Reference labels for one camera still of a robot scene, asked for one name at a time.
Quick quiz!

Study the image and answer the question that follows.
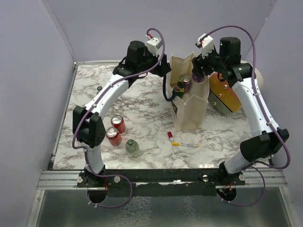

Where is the green glass bottle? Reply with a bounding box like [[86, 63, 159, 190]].
[[174, 76, 185, 99]]

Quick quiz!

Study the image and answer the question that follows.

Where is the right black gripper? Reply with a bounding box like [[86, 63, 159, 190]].
[[191, 44, 226, 79]]

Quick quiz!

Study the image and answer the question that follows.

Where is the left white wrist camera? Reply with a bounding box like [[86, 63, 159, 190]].
[[146, 36, 163, 57]]

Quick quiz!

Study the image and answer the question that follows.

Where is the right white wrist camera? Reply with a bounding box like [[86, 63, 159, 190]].
[[195, 34, 214, 59]]

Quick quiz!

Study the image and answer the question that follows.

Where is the beige canvas bag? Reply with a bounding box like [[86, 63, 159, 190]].
[[165, 52, 210, 131]]

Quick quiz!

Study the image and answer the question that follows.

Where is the purple cable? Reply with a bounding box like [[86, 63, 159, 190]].
[[71, 28, 166, 209], [198, 25, 292, 206]]

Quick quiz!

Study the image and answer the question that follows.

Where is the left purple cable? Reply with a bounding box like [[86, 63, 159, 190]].
[[71, 28, 166, 209]]

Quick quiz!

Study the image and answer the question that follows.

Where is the clear bottle front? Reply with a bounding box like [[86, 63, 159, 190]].
[[125, 139, 140, 158]]

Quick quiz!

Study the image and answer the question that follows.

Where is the aluminium frame rail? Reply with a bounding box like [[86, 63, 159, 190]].
[[36, 167, 287, 190]]

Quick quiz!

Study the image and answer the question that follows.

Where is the yellow white pen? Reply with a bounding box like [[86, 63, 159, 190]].
[[171, 142, 199, 148]]

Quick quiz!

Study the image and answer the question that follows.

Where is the clear bottle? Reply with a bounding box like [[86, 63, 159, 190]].
[[97, 86, 103, 92], [125, 139, 140, 158]]

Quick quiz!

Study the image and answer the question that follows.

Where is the purple soda can front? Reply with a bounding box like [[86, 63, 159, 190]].
[[183, 74, 191, 94]]

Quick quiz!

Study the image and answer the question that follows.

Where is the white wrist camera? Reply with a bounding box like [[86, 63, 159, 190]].
[[195, 34, 214, 59], [146, 36, 163, 57]]

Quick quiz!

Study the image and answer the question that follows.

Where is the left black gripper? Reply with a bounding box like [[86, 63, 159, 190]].
[[137, 46, 171, 77]]

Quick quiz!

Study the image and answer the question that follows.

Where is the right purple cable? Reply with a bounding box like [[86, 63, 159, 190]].
[[198, 25, 292, 206]]

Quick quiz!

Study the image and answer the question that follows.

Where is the red capped small tube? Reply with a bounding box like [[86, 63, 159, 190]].
[[167, 131, 174, 142]]

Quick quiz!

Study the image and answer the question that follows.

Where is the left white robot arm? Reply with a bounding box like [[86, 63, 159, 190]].
[[72, 41, 170, 187]]

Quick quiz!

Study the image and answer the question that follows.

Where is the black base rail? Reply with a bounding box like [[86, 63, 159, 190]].
[[77, 168, 245, 197]]

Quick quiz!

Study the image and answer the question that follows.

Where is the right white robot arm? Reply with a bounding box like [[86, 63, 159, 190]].
[[192, 34, 289, 185]]

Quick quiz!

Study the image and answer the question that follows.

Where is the clear bottle rear left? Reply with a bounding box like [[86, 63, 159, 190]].
[[97, 86, 103, 92]]

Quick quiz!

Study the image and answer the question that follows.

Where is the cream cylinder orange yellow face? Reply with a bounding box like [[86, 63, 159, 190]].
[[208, 61, 264, 117]]

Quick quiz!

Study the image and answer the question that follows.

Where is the red soda can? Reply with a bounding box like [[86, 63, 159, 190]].
[[106, 127, 122, 146], [111, 115, 126, 133]]

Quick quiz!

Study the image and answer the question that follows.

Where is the purple soda can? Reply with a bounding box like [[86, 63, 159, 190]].
[[183, 74, 191, 94], [192, 73, 205, 83]]

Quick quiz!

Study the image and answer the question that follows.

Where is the red soda can front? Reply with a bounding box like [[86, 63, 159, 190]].
[[106, 127, 122, 146]]

